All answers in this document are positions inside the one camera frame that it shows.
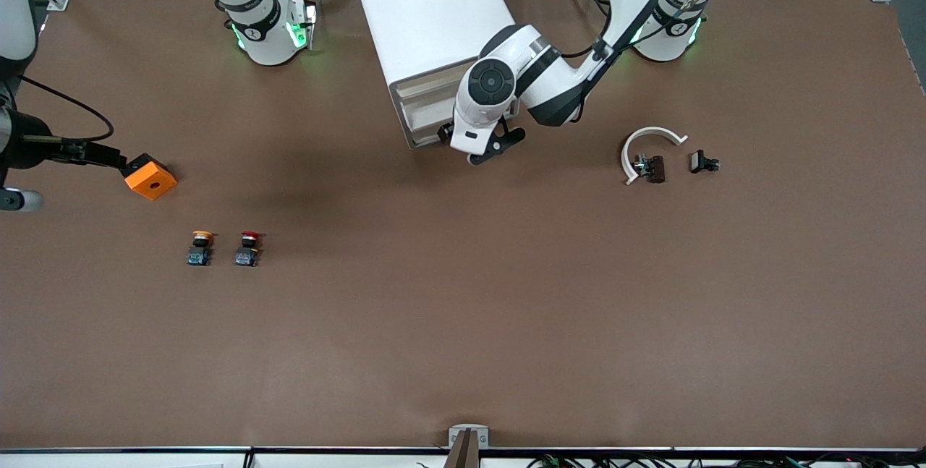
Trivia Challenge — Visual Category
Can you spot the white plastic drawer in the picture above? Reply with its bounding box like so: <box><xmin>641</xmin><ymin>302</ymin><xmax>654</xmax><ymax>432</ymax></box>
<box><xmin>399</xmin><ymin>92</ymin><xmax>456</xmax><ymax>149</ymax></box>
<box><xmin>394</xmin><ymin>67</ymin><xmax>471</xmax><ymax>100</ymax></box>

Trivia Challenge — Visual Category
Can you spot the red mushroom pushbutton switch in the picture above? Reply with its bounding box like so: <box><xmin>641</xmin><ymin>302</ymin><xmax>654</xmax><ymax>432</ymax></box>
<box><xmin>234</xmin><ymin>230</ymin><xmax>266</xmax><ymax>268</ymax></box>

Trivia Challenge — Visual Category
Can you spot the orange and black button box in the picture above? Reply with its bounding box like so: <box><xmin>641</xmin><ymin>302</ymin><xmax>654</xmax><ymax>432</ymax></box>
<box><xmin>122</xmin><ymin>153</ymin><xmax>179</xmax><ymax>201</ymax></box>

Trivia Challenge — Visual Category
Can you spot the white plastic drawer cabinet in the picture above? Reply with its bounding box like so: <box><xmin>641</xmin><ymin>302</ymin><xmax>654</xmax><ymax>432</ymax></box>
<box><xmin>349</xmin><ymin>0</ymin><xmax>527</xmax><ymax>150</ymax></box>

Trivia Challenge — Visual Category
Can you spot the white curved plastic piece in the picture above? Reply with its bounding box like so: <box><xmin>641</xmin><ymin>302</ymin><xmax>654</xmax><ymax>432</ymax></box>
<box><xmin>621</xmin><ymin>126</ymin><xmax>689</xmax><ymax>186</ymax></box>

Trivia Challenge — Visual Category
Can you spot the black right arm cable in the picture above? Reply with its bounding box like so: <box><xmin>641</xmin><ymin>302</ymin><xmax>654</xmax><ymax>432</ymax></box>
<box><xmin>14</xmin><ymin>74</ymin><xmax>116</xmax><ymax>143</ymax></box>

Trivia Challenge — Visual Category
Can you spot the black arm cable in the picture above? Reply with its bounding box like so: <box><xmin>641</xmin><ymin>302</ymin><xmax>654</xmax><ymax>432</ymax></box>
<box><xmin>14</xmin><ymin>74</ymin><xmax>116</xmax><ymax>143</ymax></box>
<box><xmin>572</xmin><ymin>0</ymin><xmax>739</xmax><ymax>125</ymax></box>

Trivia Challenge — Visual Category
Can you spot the orange mushroom pushbutton switch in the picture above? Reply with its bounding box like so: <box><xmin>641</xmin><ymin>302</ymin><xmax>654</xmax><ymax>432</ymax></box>
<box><xmin>187</xmin><ymin>230</ymin><xmax>216</xmax><ymax>267</ymax></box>

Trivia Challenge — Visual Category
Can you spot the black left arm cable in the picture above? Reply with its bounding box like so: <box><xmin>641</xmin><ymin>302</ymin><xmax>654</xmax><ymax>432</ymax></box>
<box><xmin>572</xmin><ymin>0</ymin><xmax>739</xmax><ymax>125</ymax></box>

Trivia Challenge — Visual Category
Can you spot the dark brown switch part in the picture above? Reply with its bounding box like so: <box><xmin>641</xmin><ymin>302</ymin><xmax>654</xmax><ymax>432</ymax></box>
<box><xmin>634</xmin><ymin>155</ymin><xmax>667</xmax><ymax>184</ymax></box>

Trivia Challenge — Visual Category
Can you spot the grey table edge bracket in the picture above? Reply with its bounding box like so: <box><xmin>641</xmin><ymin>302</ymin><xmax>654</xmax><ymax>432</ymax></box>
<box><xmin>448</xmin><ymin>424</ymin><xmax>490</xmax><ymax>449</ymax></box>

